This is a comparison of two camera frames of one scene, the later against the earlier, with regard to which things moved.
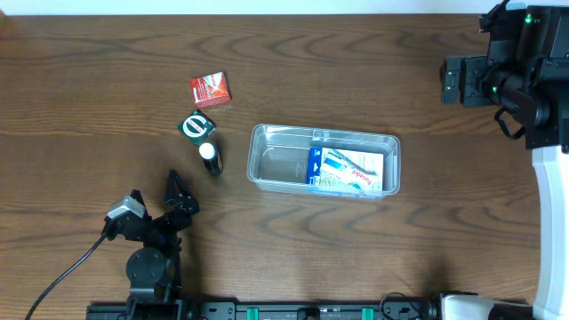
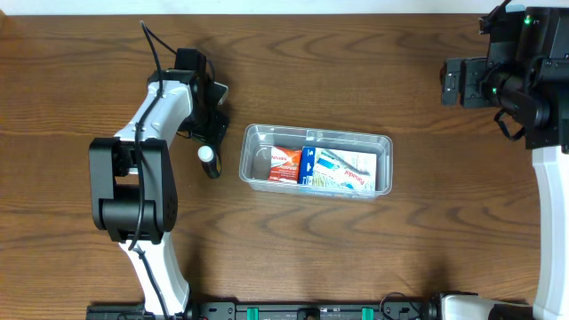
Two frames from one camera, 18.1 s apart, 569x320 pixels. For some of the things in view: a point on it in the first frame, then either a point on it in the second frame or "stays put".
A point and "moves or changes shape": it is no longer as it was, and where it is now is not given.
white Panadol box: x=352 y=169 moves or changes shape
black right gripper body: x=465 y=81 stays put
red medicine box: x=211 y=90 moves or changes shape
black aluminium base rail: x=283 y=309 stays put
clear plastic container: x=323 y=163 stays put
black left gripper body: x=159 y=220 to x=215 y=129
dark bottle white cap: x=211 y=158 stays put
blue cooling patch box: x=314 y=165 moves or changes shape
